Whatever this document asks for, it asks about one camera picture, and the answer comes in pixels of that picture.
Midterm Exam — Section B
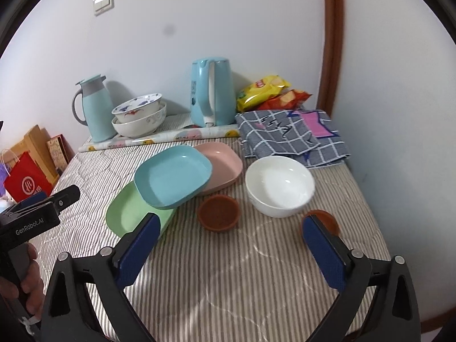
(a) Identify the wooden chair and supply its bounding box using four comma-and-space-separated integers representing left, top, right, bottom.
9, 125, 60, 186

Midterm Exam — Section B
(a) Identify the white ceramic bowl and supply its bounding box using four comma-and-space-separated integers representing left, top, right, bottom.
244, 156, 315, 219

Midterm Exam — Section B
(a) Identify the yellow chips bag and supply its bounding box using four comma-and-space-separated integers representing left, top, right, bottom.
237, 75, 291, 113

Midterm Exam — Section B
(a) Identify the green square plate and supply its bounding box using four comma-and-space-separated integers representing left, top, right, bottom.
105, 181, 176, 238

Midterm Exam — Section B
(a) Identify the brown wooden door frame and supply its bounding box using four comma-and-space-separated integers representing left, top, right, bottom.
317, 0, 345, 116

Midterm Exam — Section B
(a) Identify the red paper bag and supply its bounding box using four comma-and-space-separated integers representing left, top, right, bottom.
4, 151, 52, 202

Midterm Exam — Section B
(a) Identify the light blue electric kettle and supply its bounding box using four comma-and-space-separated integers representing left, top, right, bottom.
190, 56, 237, 127

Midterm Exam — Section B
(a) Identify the orange chips bag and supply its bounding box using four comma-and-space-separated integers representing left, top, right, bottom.
255, 89, 312, 110

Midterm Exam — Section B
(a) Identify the white bowl grey pattern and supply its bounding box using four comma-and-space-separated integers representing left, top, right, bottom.
111, 101, 167, 138

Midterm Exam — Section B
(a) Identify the white wall switch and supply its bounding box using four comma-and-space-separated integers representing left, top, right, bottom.
93, 0, 114, 16

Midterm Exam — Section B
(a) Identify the brown small bowl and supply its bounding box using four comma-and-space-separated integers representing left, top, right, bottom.
197, 195, 240, 232
302, 209, 340, 236

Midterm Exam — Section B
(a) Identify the striped quilted table cover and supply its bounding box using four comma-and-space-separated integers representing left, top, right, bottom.
29, 137, 393, 342

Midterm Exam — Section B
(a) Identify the patterned brown box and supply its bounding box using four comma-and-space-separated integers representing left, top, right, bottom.
46, 134, 70, 175

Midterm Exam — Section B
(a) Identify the grey checkered cloth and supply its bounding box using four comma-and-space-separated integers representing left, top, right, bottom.
236, 110, 350, 168

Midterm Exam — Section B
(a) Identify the person's left hand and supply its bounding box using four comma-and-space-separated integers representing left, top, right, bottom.
1, 243, 45, 320

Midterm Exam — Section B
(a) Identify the blue square plate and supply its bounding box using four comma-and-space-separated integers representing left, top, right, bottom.
134, 145, 213, 209

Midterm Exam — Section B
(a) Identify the fruit patterned mat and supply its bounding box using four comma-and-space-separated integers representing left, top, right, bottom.
78, 113, 240, 153

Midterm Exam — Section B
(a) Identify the light blue thermos jug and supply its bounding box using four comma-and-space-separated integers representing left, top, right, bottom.
71, 74, 116, 143

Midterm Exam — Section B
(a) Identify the pink square plate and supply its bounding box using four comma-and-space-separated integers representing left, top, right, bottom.
195, 141, 243, 196

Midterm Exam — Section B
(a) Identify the white bowl blue pattern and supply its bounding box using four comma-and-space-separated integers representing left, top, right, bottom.
111, 93, 162, 124

